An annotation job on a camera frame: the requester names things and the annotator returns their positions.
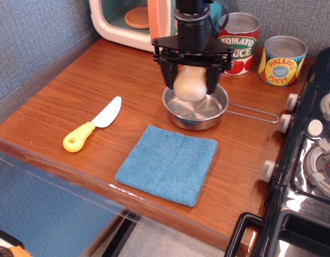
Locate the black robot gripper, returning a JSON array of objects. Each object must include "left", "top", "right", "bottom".
[{"left": 151, "top": 6, "right": 233, "bottom": 94}]

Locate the beige toy potato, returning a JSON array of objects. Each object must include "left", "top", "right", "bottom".
[{"left": 173, "top": 65, "right": 208, "bottom": 102}]

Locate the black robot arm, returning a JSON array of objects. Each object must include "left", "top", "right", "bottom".
[{"left": 151, "top": 1, "right": 234, "bottom": 94}]

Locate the tomato sauce toy can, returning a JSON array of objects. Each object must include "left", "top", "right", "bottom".
[{"left": 218, "top": 12, "right": 260, "bottom": 75}]

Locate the teal white toy microwave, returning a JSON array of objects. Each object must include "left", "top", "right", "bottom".
[{"left": 89, "top": 0, "right": 224, "bottom": 53}]

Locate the pineapple slices toy can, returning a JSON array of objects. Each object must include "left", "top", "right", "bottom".
[{"left": 258, "top": 35, "right": 308, "bottom": 86}]

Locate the blue folded cloth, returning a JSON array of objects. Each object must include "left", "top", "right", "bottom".
[{"left": 116, "top": 125, "right": 217, "bottom": 207}]

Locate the black toy stove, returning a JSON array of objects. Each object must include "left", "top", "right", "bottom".
[{"left": 225, "top": 47, "right": 330, "bottom": 256}]

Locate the orange fuzzy object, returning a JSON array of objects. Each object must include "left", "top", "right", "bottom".
[{"left": 0, "top": 246, "right": 32, "bottom": 257}]

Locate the silver pot with wire handle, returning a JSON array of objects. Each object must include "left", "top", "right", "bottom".
[{"left": 163, "top": 85, "right": 279, "bottom": 131}]

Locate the black braided cable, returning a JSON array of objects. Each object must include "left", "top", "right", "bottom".
[{"left": 207, "top": 0, "right": 230, "bottom": 37}]

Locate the yellow handled toy knife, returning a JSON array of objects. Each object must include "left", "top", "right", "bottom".
[{"left": 63, "top": 96, "right": 122, "bottom": 153}]

